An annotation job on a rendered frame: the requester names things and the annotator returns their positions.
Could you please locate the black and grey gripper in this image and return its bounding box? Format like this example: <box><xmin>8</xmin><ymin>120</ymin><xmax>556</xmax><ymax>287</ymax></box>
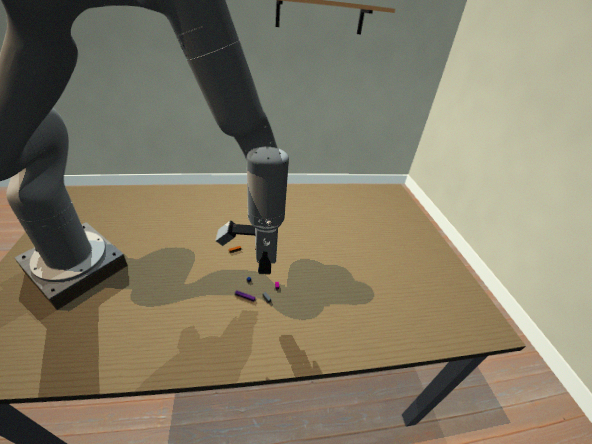
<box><xmin>250</xmin><ymin>222</ymin><xmax>282</xmax><ymax>274</ymax></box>

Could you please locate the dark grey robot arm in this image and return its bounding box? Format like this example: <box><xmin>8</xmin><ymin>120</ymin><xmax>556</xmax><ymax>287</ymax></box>
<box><xmin>0</xmin><ymin>0</ymin><xmax>289</xmax><ymax>282</ymax></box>

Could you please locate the purple rod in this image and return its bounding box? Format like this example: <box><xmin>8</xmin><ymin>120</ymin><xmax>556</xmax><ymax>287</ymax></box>
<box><xmin>235</xmin><ymin>290</ymin><xmax>255</xmax><ymax>302</ymax></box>

